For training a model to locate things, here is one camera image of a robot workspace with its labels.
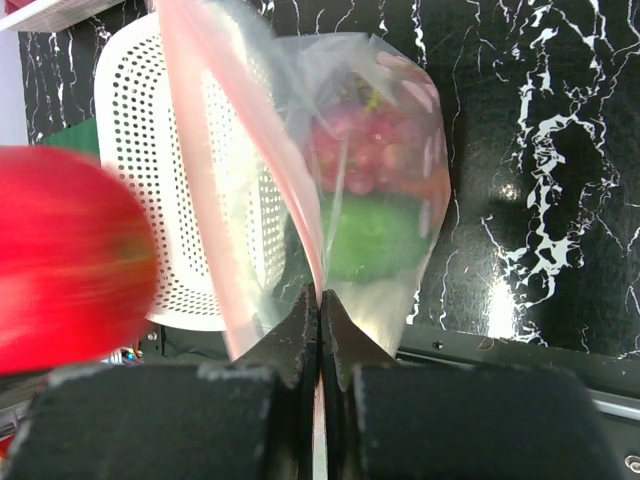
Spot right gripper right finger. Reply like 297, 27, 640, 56
319, 291, 622, 479

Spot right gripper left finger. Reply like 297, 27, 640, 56
1, 286, 318, 479

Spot red fake apple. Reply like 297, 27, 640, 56
1, 146, 158, 375

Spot clear zip top bag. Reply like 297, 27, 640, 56
153, 1, 451, 358

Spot green fake pepper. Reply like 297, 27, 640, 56
320, 193, 433, 283

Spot orange fake fruit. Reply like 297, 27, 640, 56
402, 168, 451, 200

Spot purple fake grapes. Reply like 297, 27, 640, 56
303, 100, 433, 195

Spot large white perforated basket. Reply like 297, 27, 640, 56
94, 13, 286, 331

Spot green cloth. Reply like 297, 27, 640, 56
42, 118, 99, 155

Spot small white basket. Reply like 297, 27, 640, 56
1, 0, 123, 33

